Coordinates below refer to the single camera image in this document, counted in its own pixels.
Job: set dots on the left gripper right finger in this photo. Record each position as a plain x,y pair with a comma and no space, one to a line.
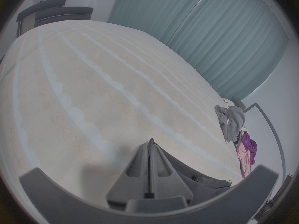
165,178

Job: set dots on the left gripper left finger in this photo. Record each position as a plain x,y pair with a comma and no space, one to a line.
133,181

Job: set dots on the black T-shirt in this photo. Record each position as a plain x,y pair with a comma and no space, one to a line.
186,169

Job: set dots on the bed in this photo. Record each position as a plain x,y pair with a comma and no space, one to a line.
105,90

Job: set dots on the pink garment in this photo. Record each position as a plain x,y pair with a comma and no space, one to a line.
241,155

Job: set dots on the black shiny garment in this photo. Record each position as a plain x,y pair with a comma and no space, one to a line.
237,140

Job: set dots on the grey garment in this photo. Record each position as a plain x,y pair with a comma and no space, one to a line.
233,120

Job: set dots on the purple garment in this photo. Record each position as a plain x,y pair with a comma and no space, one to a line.
250,146

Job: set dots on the white printed pillow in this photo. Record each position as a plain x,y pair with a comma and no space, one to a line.
226,101

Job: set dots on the grey bedside table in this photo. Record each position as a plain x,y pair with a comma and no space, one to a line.
239,103

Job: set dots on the blue-green curtain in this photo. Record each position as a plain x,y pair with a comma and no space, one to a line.
233,43
151,10

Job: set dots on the dark dressing table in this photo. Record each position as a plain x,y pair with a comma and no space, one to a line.
39,8

